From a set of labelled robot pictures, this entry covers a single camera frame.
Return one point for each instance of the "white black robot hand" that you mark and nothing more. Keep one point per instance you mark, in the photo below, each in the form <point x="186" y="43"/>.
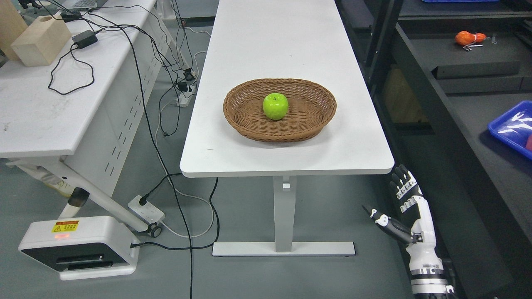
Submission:
<point x="415" y="229"/>

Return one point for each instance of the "green apple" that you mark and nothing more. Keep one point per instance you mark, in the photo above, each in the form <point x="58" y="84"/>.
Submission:
<point x="275" y="106"/>

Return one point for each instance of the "white robot forearm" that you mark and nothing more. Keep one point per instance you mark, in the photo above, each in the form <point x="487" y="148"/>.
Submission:
<point x="430" y="282"/>

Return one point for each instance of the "orange toy on shelf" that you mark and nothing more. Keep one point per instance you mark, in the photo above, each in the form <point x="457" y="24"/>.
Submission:
<point x="465" y="38"/>

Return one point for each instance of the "blue plastic tray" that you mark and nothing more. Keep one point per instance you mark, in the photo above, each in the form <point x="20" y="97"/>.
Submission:
<point x="514" y="128"/>

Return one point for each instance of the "brown wicker basket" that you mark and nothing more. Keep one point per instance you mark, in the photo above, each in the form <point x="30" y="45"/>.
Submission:
<point x="311" y="107"/>

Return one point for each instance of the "white floor power strip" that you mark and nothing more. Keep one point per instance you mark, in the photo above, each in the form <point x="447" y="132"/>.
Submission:
<point x="146" y="210"/>

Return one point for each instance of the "white standing desk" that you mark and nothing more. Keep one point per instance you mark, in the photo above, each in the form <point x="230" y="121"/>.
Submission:
<point x="283" y="39"/>

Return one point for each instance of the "far white power strip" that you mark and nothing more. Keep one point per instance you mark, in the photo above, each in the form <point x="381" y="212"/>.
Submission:
<point x="186" y="93"/>

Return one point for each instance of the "white machine with warning label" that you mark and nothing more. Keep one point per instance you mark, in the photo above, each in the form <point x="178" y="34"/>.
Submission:
<point x="81" y="248"/>

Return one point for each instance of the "white side table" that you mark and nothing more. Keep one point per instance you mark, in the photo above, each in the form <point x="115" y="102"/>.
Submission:
<point x="83" y="129"/>

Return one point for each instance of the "black power adapter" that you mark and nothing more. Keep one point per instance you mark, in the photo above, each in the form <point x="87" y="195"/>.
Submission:
<point x="84" y="39"/>

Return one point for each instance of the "grey laptop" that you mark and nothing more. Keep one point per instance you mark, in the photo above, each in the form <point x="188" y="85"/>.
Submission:
<point x="83" y="5"/>

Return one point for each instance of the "light wooden block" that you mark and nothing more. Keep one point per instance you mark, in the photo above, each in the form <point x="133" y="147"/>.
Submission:
<point x="42" y="41"/>

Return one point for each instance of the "wooden board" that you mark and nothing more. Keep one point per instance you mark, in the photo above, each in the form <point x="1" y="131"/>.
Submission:
<point x="12" y="26"/>

